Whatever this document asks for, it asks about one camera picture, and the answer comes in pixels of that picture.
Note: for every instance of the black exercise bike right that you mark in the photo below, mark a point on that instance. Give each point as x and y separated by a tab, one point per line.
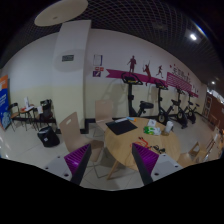
190	112

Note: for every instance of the wooden chair near left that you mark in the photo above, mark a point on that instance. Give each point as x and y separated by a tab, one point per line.
74	139

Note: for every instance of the round wooden table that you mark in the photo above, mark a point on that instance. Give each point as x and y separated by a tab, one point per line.
120	146

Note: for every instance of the orange blue banner stand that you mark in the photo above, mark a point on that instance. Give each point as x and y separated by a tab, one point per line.
4	103

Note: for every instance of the black charger with cable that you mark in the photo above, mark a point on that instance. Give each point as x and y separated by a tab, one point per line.
158	149

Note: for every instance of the black chair far left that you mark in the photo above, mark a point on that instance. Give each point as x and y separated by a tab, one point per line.
14	112

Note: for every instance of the white paper cup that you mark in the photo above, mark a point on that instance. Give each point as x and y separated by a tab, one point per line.
169	126

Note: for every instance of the green white package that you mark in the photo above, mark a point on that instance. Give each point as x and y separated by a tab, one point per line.
152	130

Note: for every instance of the blue white pen box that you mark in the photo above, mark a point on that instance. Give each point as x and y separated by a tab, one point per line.
124	119

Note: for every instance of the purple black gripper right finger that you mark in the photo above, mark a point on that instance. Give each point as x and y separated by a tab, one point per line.
145	160

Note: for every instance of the wooden chair right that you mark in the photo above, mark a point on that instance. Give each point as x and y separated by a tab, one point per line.
201	152

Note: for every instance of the round white ceiling lamp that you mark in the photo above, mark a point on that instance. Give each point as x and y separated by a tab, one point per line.
60	12

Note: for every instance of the black chair by pillar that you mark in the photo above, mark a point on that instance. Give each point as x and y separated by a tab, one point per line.
44	113

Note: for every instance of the small black side table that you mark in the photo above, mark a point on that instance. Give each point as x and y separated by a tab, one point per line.
28	112

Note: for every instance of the black mat on table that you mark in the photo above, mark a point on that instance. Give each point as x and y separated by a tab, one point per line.
122	127

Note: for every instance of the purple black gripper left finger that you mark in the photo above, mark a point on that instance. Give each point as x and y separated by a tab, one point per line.
77	162

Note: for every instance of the wooden chair behind table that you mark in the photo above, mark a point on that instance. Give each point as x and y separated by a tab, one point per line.
103	113

